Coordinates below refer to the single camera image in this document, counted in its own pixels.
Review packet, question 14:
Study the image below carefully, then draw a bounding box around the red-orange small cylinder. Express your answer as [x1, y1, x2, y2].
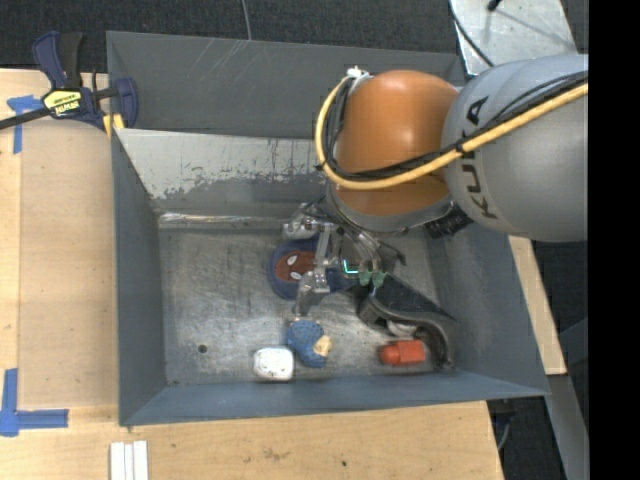
[377, 338, 428, 368]

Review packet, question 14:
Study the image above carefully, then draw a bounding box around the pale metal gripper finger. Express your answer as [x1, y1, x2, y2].
[293, 270, 332, 318]
[281, 218, 326, 241]

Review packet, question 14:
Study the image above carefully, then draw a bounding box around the grey metal bin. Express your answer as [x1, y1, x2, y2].
[104, 30, 553, 428]

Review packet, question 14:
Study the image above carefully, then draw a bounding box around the black curved plastic piece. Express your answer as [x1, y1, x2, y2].
[356, 287, 458, 372]

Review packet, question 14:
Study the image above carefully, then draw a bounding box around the white rounded block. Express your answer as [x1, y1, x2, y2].
[251, 345, 296, 383]

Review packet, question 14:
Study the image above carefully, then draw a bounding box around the blue and red mask ball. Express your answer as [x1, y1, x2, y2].
[267, 239, 354, 302]

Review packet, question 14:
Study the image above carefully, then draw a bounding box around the blue dotted toy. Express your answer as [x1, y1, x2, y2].
[285, 318, 334, 370]

